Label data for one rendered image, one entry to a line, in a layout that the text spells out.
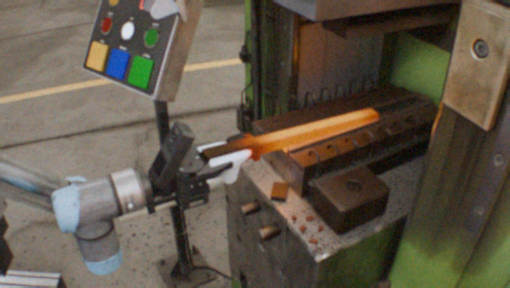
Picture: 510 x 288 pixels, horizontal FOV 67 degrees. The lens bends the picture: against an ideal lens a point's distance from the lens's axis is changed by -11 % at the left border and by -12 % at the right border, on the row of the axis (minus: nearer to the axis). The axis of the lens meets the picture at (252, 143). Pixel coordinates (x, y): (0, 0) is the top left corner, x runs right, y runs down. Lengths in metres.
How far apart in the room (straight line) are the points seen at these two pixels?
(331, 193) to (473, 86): 0.31
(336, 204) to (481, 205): 0.25
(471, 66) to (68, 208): 0.64
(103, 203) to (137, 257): 1.29
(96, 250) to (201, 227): 1.33
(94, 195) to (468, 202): 0.60
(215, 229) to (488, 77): 1.65
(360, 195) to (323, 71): 0.41
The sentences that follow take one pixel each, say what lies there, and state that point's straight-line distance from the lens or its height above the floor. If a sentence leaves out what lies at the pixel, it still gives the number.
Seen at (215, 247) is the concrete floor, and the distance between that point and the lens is 1.99.
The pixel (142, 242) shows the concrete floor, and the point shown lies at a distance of 2.05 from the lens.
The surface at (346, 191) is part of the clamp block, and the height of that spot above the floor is 0.98.
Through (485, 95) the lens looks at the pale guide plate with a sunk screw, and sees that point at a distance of 0.62.
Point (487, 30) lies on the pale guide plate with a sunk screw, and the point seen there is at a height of 1.32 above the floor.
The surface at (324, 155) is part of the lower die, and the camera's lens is 0.84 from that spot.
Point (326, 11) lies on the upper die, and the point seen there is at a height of 1.28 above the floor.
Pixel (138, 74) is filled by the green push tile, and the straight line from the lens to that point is 1.15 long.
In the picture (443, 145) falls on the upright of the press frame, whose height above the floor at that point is 1.11.
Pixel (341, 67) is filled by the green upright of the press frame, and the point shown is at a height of 1.02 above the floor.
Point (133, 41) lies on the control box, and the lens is 1.20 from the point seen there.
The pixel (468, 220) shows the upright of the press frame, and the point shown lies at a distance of 0.74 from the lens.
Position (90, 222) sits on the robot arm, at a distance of 0.73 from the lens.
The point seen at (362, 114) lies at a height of 1.01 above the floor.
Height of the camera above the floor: 1.48
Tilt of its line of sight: 35 degrees down
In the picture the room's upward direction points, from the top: straight up
